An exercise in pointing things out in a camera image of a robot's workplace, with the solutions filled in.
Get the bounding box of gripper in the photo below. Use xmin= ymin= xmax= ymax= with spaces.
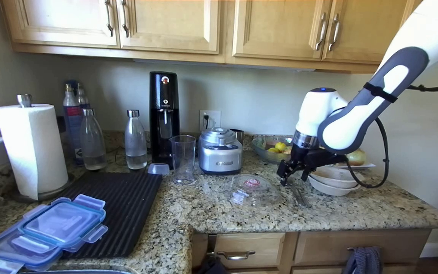
xmin=277 ymin=143 xmax=313 ymax=187

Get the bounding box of wooden cabinet door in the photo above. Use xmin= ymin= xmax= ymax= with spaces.
xmin=322 ymin=0 xmax=410 ymax=64
xmin=118 ymin=0 xmax=220 ymax=54
xmin=233 ymin=0 xmax=333 ymax=61
xmin=0 ymin=0 xmax=120 ymax=49

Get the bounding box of silver cabinet door handle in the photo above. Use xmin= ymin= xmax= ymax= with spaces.
xmin=120 ymin=0 xmax=130 ymax=38
xmin=104 ymin=0 xmax=114 ymax=38
xmin=315 ymin=12 xmax=327 ymax=51
xmin=328 ymin=13 xmax=340 ymax=52

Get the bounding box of tall clear plastic cup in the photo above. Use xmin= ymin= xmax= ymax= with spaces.
xmin=170 ymin=135 xmax=197 ymax=185

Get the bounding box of glass fruit bowl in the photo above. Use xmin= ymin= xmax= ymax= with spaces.
xmin=252 ymin=135 xmax=294 ymax=164

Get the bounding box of bottle with blue label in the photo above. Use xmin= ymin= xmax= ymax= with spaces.
xmin=62 ymin=83 xmax=85 ymax=166

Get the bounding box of small clear plastic cup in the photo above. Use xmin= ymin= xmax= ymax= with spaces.
xmin=147 ymin=163 xmax=170 ymax=176

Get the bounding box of black soda maker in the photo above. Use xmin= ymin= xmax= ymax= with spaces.
xmin=149 ymin=71 xmax=181 ymax=170

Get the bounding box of silver food processor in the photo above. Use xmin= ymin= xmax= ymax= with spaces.
xmin=198 ymin=127 xmax=243 ymax=176

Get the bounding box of white plate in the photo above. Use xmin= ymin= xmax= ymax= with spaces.
xmin=332 ymin=162 xmax=376 ymax=170

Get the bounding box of silver drawer handle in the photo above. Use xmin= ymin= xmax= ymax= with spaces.
xmin=216 ymin=250 xmax=257 ymax=261

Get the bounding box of wide wooden drawer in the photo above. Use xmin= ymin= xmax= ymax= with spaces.
xmin=294 ymin=229 xmax=431 ymax=266

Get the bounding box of blue lid plastic container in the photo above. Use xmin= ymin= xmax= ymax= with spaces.
xmin=18 ymin=194 xmax=109 ymax=254
xmin=0 ymin=221 xmax=67 ymax=274

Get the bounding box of paper towel roll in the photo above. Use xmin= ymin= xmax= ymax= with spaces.
xmin=0 ymin=104 xmax=70 ymax=201

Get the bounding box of black ribbed drying mat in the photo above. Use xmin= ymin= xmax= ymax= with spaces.
xmin=54 ymin=171 xmax=163 ymax=260

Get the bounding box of yellow onion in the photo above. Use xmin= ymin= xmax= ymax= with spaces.
xmin=346 ymin=148 xmax=367 ymax=167

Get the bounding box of white ceramic bowl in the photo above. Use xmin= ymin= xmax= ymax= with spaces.
xmin=312 ymin=166 xmax=361 ymax=189
xmin=308 ymin=177 xmax=362 ymax=197

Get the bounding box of narrow wooden drawer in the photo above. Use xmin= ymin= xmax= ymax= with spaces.
xmin=212 ymin=232 xmax=286 ymax=269

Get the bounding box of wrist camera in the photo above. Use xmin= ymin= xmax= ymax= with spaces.
xmin=307 ymin=148 xmax=348 ymax=167

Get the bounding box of steel paper towel holder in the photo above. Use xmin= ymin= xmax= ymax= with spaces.
xmin=11 ymin=94 xmax=76 ymax=203

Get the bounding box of blue grey towel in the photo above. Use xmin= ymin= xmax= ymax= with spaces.
xmin=342 ymin=246 xmax=384 ymax=274

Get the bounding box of clear bottle with silver cap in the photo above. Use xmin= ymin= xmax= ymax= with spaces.
xmin=79 ymin=108 xmax=108 ymax=171
xmin=124 ymin=110 xmax=148 ymax=170

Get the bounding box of wooden wall cabinet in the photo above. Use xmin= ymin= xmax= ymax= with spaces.
xmin=0 ymin=0 xmax=423 ymax=74

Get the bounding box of dark cloth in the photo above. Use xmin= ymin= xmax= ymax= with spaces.
xmin=198 ymin=254 xmax=228 ymax=274

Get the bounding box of white wall socket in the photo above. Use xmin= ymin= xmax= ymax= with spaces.
xmin=199 ymin=110 xmax=222 ymax=132

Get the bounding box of silver fork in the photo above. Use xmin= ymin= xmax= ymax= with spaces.
xmin=288 ymin=181 xmax=308 ymax=206

